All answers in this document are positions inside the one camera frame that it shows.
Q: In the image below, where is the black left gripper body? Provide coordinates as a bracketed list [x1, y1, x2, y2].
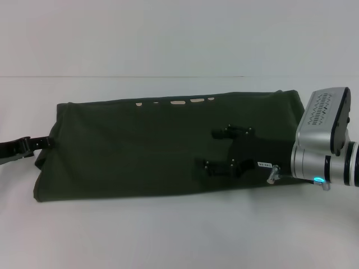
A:
[0, 136, 36, 166]

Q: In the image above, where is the dark green t-shirt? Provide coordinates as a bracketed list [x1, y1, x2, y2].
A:
[30, 89, 309, 203]

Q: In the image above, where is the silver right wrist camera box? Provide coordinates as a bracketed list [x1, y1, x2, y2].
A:
[296, 86, 353, 157]

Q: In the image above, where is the silver right wrist connector plug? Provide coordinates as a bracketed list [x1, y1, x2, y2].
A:
[266, 165, 281, 185]

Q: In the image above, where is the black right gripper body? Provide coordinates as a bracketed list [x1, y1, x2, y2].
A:
[227, 134, 294, 180]

